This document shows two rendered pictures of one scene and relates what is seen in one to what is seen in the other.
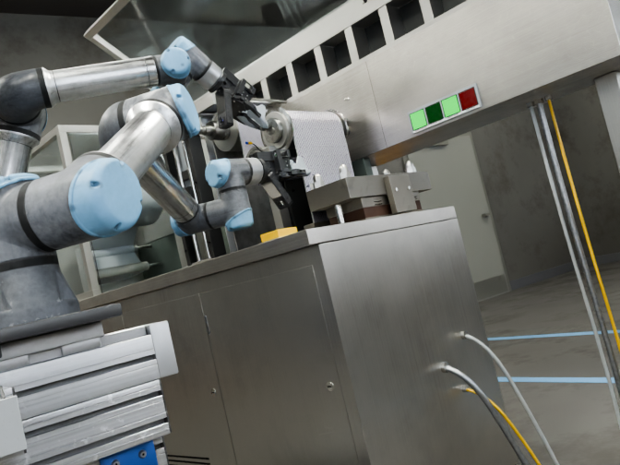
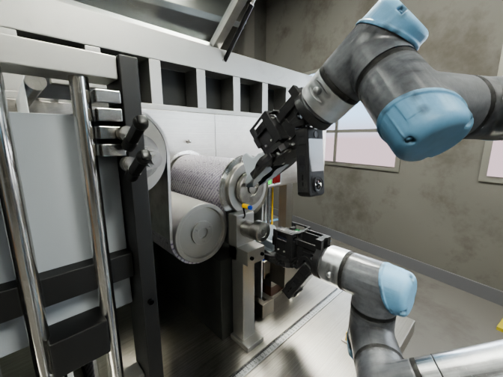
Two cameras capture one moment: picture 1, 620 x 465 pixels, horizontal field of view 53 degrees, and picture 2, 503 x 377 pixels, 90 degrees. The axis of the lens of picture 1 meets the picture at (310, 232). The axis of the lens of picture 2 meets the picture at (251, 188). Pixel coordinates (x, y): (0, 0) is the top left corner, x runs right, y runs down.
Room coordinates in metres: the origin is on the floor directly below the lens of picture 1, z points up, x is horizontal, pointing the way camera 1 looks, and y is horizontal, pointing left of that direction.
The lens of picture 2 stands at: (1.86, 0.59, 1.36)
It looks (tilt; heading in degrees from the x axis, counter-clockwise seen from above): 12 degrees down; 272
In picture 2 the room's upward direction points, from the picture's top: straight up
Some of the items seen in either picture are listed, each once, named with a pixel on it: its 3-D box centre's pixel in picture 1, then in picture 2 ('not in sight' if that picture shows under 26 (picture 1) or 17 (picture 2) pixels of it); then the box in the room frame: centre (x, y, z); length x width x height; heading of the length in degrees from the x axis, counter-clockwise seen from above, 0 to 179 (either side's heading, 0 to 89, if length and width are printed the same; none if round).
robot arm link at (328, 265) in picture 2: (249, 172); (334, 266); (1.70, 0.12, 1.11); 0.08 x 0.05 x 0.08; 45
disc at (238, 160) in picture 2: (276, 130); (245, 187); (1.88, 0.03, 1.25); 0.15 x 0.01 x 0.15; 45
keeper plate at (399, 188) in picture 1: (400, 193); not in sight; (1.82, -0.29, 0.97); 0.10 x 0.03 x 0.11; 135
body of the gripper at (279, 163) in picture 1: (270, 167); (301, 249); (1.76, 0.07, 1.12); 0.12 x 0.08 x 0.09; 135
